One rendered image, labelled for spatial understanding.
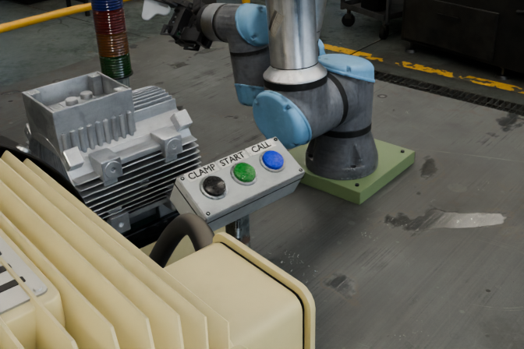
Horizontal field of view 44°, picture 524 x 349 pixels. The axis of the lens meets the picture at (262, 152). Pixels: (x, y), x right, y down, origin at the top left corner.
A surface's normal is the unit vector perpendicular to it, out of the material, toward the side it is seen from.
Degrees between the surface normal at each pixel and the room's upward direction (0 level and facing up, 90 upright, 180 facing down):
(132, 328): 64
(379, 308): 0
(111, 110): 90
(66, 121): 90
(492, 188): 0
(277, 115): 98
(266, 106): 98
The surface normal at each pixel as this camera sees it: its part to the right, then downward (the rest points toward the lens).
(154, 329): -0.65, -0.22
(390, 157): -0.03, -0.88
